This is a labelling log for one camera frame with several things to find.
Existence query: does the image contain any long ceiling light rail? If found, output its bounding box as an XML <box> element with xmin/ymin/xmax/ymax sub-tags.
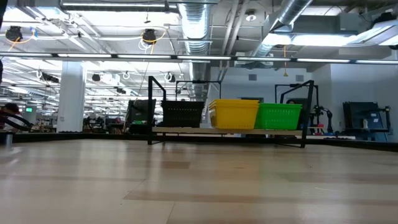
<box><xmin>0</xmin><ymin>52</ymin><xmax>398</xmax><ymax>65</ymax></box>

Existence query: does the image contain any narrow silver spiral duct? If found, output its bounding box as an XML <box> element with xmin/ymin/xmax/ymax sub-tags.
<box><xmin>248</xmin><ymin>0</ymin><xmax>314</xmax><ymax>62</ymax></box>

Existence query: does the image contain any black background station frame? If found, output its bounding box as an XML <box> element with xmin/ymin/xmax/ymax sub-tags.
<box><xmin>175</xmin><ymin>80</ymin><xmax>222</xmax><ymax>106</ymax></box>
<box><xmin>274</xmin><ymin>83</ymin><xmax>320</xmax><ymax>105</ymax></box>

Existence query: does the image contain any black equipment rack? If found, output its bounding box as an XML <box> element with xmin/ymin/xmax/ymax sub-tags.
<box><xmin>343</xmin><ymin>101</ymin><xmax>392</xmax><ymax>141</ymax></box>

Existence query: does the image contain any gray metal post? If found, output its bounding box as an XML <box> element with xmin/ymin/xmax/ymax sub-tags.
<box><xmin>4</xmin><ymin>130</ymin><xmax>14</xmax><ymax>149</ymax></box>

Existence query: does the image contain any person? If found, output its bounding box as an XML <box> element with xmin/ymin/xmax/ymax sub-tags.
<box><xmin>0</xmin><ymin>102</ymin><xmax>33</xmax><ymax>132</ymax></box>

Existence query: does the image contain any black bulky equipment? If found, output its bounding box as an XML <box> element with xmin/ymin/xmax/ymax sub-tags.
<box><xmin>126</xmin><ymin>98</ymin><xmax>157</xmax><ymax>135</ymax></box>

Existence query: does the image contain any white square pillar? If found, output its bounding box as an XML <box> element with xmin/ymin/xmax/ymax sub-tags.
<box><xmin>57</xmin><ymin>61</ymin><xmax>87</xmax><ymax>133</ymax></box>

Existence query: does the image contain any black ceiling cable reel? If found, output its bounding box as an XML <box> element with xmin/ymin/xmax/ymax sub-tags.
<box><xmin>142</xmin><ymin>28</ymin><xmax>157</xmax><ymax>45</ymax></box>
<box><xmin>5</xmin><ymin>25</ymin><xmax>24</xmax><ymax>42</ymax></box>

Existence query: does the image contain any yellow hanging cord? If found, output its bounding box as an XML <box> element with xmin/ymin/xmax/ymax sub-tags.
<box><xmin>282</xmin><ymin>45</ymin><xmax>289</xmax><ymax>77</ymax></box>

